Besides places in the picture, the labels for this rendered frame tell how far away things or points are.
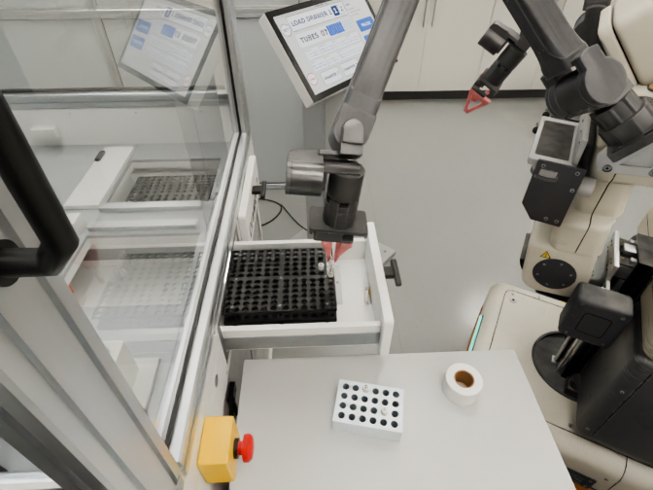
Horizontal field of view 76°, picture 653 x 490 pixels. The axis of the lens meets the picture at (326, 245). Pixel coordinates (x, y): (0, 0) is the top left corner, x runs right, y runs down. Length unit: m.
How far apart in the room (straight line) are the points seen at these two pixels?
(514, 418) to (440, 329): 1.09
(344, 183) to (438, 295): 1.50
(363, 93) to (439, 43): 3.18
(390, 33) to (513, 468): 0.75
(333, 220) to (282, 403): 0.38
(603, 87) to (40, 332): 0.82
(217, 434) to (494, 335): 1.18
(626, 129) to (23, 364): 0.88
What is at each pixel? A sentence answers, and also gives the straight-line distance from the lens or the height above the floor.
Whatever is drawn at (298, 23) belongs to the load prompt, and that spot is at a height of 1.15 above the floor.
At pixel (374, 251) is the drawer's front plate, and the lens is 0.89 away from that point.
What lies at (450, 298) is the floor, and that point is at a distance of 2.10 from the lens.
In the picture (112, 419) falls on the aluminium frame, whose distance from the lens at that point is 0.42.
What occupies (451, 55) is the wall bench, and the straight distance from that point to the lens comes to 3.91.
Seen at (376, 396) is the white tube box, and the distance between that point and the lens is 0.83.
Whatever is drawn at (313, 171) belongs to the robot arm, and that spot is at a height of 1.18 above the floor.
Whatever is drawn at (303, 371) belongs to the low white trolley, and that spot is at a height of 0.76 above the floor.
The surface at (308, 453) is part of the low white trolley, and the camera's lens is 0.82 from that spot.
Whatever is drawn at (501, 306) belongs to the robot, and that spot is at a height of 0.28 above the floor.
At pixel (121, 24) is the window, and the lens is 0.53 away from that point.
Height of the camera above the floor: 1.53
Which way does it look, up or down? 42 degrees down
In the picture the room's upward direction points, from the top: straight up
